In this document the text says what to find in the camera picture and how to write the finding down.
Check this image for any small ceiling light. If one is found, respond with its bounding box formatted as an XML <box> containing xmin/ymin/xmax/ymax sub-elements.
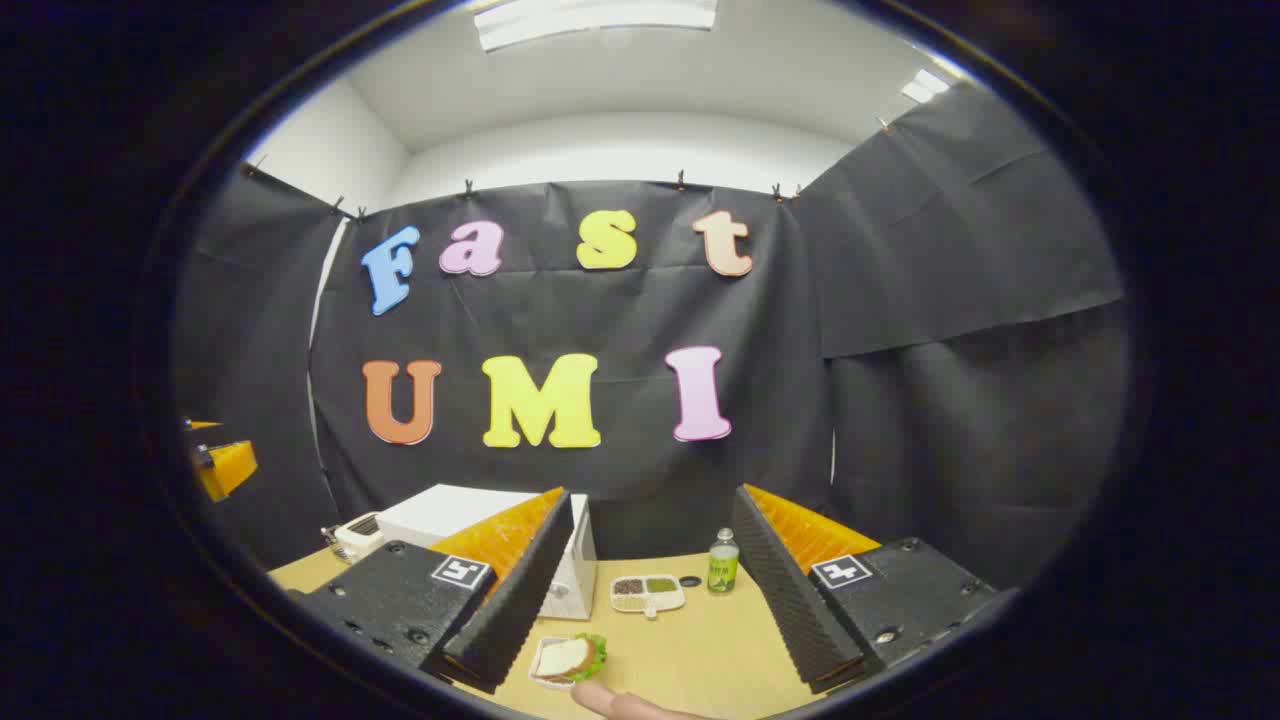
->
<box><xmin>900</xmin><ymin>68</ymin><xmax>951</xmax><ymax>105</ymax></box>

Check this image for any black backdrop cloth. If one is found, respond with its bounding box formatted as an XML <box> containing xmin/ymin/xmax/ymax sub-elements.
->
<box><xmin>170</xmin><ymin>80</ymin><xmax>1131</xmax><ymax>591</ymax></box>

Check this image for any long ceiling light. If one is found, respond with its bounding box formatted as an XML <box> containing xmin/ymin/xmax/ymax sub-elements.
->
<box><xmin>472</xmin><ymin>0</ymin><xmax>719</xmax><ymax>53</ymax></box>

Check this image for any white microwave oven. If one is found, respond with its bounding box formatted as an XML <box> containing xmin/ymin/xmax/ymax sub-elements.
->
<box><xmin>375</xmin><ymin>484</ymin><xmax>599</xmax><ymax>621</ymax></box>

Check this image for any lettuce sandwich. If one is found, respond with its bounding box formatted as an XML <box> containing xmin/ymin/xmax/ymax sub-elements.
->
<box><xmin>535</xmin><ymin>633</ymin><xmax>608</xmax><ymax>684</ymax></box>

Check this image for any white divided dish with beans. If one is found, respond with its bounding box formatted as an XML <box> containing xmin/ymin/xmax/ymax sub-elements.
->
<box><xmin>609</xmin><ymin>574</ymin><xmax>687</xmax><ymax>619</ymax></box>

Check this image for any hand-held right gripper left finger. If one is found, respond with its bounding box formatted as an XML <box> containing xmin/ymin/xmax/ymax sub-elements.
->
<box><xmin>288</xmin><ymin>487</ymin><xmax>574</xmax><ymax>694</ymax></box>

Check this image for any green drink bottle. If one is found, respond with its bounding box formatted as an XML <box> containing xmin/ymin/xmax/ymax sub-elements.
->
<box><xmin>707</xmin><ymin>528</ymin><xmax>740</xmax><ymax>595</ymax></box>

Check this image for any cream toaster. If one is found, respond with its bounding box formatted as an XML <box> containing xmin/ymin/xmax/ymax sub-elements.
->
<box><xmin>322</xmin><ymin>512</ymin><xmax>386</xmax><ymax>563</ymax></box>

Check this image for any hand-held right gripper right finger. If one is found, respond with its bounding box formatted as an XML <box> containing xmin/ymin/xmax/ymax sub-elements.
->
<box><xmin>731</xmin><ymin>484</ymin><xmax>1001</xmax><ymax>695</ymax></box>

